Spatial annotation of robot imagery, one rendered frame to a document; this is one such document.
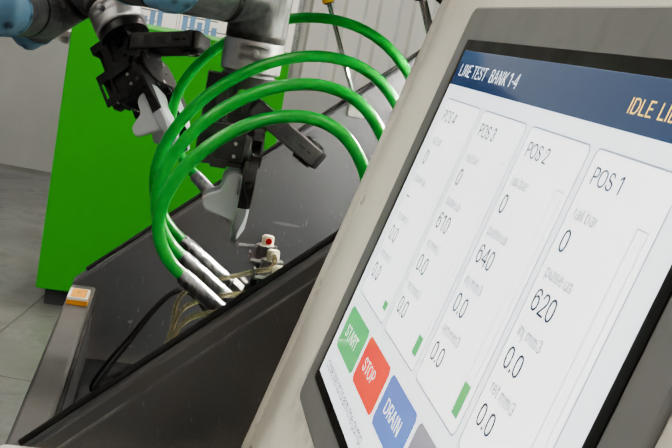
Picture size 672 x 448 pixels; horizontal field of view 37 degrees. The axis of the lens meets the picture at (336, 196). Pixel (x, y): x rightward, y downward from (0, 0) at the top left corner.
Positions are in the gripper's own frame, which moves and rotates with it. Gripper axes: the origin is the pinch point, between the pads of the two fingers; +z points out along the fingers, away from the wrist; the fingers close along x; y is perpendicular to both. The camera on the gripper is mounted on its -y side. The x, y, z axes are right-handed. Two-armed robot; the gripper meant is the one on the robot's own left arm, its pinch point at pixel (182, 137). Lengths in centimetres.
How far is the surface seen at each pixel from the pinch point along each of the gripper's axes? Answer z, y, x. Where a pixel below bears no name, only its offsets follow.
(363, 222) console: 36, -29, 36
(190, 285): 28.9, -6.1, 26.2
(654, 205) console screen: 54, -51, 73
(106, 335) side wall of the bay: 12.5, 34.0, -18.4
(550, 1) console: 35, -52, 54
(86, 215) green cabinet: -123, 165, -241
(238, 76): 6.3, -17.2, 16.8
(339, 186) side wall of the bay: 6.8, -8.4, -30.6
